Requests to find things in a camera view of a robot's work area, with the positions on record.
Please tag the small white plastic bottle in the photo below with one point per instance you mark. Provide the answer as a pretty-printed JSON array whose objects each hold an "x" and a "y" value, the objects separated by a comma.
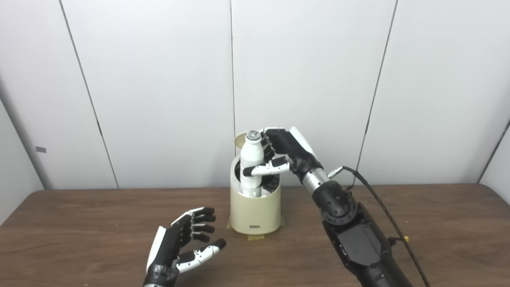
[{"x": 251, "y": 153}]

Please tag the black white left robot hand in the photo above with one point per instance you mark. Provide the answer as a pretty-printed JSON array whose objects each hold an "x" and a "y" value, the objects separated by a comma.
[{"x": 167, "y": 247}]

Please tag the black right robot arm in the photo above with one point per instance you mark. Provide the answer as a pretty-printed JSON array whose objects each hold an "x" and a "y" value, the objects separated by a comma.
[{"x": 354, "y": 239}]

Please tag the cream-colored lidded bin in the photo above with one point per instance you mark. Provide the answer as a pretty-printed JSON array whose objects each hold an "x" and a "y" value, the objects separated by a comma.
[{"x": 255, "y": 213}]

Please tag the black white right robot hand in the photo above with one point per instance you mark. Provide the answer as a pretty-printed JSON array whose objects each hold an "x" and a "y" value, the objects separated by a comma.
[{"x": 295, "y": 153}]

